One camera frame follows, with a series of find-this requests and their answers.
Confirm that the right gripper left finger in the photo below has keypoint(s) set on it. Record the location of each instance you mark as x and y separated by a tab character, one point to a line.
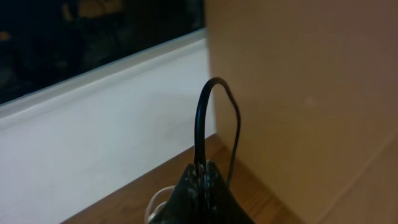
183	205

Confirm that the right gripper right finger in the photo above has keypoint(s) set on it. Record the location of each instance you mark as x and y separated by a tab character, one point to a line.
219	204

